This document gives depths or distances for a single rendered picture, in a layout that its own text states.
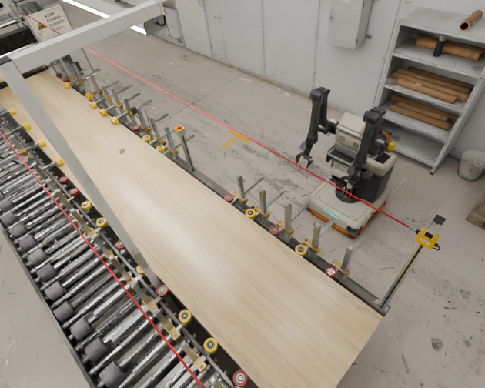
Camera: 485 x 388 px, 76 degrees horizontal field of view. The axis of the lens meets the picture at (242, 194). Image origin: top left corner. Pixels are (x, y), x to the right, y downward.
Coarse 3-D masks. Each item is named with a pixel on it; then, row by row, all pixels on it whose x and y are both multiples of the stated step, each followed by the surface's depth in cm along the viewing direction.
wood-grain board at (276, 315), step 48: (0, 96) 410; (48, 96) 398; (48, 144) 331; (96, 144) 323; (144, 144) 316; (144, 192) 271; (192, 192) 266; (144, 240) 238; (192, 240) 234; (240, 240) 230; (192, 288) 209; (240, 288) 206; (288, 288) 203; (336, 288) 200; (240, 336) 186; (288, 336) 183; (336, 336) 181; (288, 384) 168; (336, 384) 166
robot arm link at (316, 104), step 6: (312, 90) 223; (324, 96) 219; (312, 102) 226; (318, 102) 222; (312, 108) 229; (318, 108) 227; (312, 114) 232; (318, 114) 232; (312, 120) 236; (318, 120) 237; (312, 126) 239; (312, 132) 243; (312, 138) 247
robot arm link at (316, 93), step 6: (318, 90) 222; (324, 90) 221; (312, 96) 223; (318, 96) 219; (324, 102) 230; (324, 108) 234; (324, 114) 240; (324, 120) 245; (318, 126) 253; (330, 126) 252; (324, 132) 251
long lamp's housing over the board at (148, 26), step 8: (72, 0) 177; (80, 0) 170; (88, 0) 165; (96, 0) 160; (104, 0) 156; (112, 0) 155; (96, 8) 162; (104, 8) 156; (112, 8) 151; (120, 8) 147; (128, 8) 145; (160, 16) 141; (144, 24) 138; (152, 24) 141; (152, 32) 143
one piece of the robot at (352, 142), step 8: (336, 128) 256; (336, 136) 258; (344, 136) 252; (352, 136) 247; (344, 144) 258; (352, 144) 252; (336, 160) 277; (336, 168) 282; (344, 168) 275; (336, 176) 283
